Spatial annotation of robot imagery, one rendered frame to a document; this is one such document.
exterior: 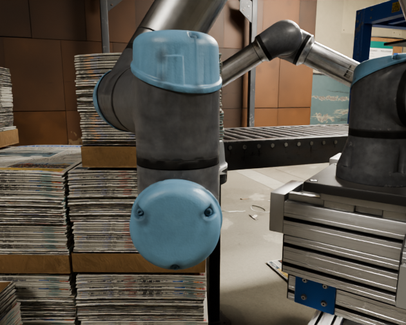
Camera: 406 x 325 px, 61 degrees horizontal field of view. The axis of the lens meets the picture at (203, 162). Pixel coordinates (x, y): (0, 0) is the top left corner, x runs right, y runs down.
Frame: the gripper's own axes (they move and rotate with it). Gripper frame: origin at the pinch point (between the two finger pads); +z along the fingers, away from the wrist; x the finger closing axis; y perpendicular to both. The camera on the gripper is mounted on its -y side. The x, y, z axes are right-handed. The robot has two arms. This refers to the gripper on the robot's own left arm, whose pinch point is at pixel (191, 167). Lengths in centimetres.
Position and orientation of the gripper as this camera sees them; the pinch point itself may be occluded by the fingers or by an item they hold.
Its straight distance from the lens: 61.8
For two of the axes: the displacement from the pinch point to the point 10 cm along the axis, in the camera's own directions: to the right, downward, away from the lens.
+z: 0.0, -1.9, 9.8
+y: 0.0, -9.8, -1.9
